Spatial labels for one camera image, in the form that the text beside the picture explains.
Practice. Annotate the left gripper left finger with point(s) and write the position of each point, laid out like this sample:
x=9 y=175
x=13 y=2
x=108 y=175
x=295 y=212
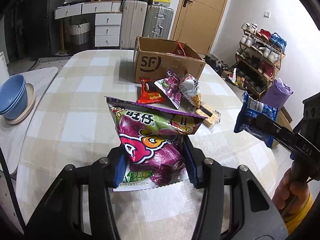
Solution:
x=104 y=174

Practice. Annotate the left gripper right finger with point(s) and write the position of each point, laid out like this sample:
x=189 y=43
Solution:
x=207 y=174

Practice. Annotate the purple QQ candy bag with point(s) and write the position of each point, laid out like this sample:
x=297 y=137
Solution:
x=151 y=142

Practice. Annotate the blue snack packet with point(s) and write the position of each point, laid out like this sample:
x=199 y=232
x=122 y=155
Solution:
x=248 y=114

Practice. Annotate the yellow left sleeve forearm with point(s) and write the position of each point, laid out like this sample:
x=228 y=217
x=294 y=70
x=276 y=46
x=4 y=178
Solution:
x=292 y=220

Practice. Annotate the right hand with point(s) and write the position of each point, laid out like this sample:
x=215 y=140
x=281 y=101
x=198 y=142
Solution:
x=285 y=188

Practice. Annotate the clear cracker packet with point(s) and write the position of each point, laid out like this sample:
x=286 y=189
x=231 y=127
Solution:
x=211 y=116

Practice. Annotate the white peanut snack bag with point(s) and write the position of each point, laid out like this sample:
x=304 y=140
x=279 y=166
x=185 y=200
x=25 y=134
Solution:
x=190 y=89

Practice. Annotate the red snack packet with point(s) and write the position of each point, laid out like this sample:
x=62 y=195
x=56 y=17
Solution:
x=149 y=93

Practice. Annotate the wooden shoe rack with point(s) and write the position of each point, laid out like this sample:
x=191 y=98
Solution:
x=259 y=58

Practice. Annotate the small purple candy bag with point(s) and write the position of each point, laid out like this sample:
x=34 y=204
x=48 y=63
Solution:
x=170 y=87

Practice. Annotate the blue stacked bowls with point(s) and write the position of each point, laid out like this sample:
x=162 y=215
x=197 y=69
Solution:
x=14 y=99

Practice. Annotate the black white patterned rug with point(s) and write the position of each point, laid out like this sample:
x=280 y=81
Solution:
x=48 y=62

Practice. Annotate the brown cardboard SF box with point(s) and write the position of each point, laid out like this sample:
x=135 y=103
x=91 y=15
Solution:
x=153 y=57

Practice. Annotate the woven laundry basket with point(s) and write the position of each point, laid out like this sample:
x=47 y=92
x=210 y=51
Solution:
x=80 y=34

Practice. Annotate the white drawer desk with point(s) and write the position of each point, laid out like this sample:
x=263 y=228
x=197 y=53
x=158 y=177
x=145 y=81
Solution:
x=103 y=16

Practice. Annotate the silver hard suitcase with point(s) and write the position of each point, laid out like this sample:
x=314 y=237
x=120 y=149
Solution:
x=158 y=21

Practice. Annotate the beige hard suitcase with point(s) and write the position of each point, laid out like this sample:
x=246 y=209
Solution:
x=132 y=23

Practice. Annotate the wooden door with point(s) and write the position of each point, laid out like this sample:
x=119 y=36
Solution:
x=196 y=23

